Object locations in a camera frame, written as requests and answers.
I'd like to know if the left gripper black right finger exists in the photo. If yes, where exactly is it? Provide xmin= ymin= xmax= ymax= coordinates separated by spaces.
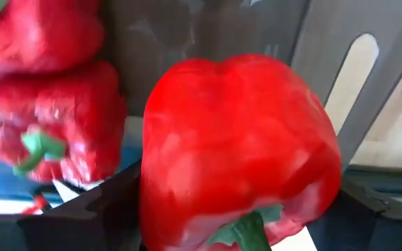
xmin=307 ymin=190 xmax=402 ymax=251

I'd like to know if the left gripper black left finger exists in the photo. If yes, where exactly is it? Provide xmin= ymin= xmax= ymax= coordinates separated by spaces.
xmin=0 ymin=160 xmax=142 ymax=251

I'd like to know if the red bell pepper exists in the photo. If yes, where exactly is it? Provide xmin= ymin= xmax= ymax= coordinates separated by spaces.
xmin=0 ymin=61 xmax=128 ymax=188
xmin=138 ymin=52 xmax=343 ymax=251
xmin=0 ymin=0 xmax=105 ymax=76

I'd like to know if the grey plastic bin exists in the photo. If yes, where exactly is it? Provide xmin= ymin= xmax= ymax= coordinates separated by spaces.
xmin=92 ymin=0 xmax=402 ymax=175

